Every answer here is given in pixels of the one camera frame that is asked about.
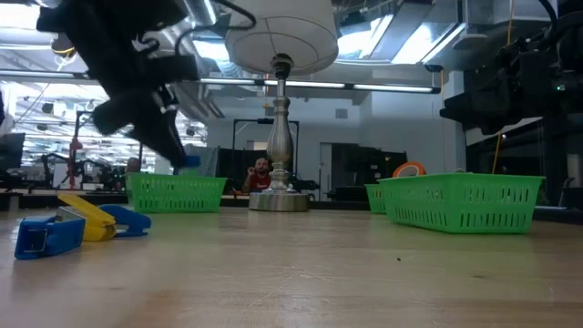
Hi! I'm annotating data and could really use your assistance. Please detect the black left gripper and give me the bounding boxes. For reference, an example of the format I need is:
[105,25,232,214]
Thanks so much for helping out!
[63,0,200,168]

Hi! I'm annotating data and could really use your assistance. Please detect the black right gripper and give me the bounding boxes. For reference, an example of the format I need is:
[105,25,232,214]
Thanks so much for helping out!
[440,38,547,136]

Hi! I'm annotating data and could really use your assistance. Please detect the orange tape roll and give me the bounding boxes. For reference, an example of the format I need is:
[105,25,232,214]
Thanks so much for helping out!
[392,161,428,179]

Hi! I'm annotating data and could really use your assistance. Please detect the green plastic basket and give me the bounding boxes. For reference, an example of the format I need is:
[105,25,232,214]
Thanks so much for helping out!
[363,183,388,215]
[377,172,547,236]
[126,172,228,214]

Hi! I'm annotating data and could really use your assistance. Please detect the yellow stapler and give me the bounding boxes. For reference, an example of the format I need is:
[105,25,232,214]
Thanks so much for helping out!
[57,193,118,242]

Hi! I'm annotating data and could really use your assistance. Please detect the grey hanging cloth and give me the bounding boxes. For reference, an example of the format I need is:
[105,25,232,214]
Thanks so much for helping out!
[184,143,220,178]

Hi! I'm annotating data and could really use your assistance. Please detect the red hanging cloth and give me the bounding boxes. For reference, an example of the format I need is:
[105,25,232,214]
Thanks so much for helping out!
[66,136,85,189]

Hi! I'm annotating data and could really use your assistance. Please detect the black cabinets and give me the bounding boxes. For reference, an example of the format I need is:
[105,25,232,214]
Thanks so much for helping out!
[330,142,410,202]

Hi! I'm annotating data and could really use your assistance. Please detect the silver table lamp white shade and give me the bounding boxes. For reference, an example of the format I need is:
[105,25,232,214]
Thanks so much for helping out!
[224,0,341,213]

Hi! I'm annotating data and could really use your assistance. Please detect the long ceiling light bar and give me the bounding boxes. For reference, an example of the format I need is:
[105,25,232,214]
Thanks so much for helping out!
[199,76,442,95]

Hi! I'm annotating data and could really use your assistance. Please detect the black monitor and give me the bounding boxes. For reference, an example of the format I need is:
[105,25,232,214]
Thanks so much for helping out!
[0,131,26,173]

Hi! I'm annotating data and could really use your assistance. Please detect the yellow cable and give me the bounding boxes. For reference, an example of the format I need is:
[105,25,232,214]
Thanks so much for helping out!
[491,0,515,174]

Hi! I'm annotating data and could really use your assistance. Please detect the silver spiral air duct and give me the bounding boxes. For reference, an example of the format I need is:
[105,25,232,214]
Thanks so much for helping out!
[184,0,219,26]

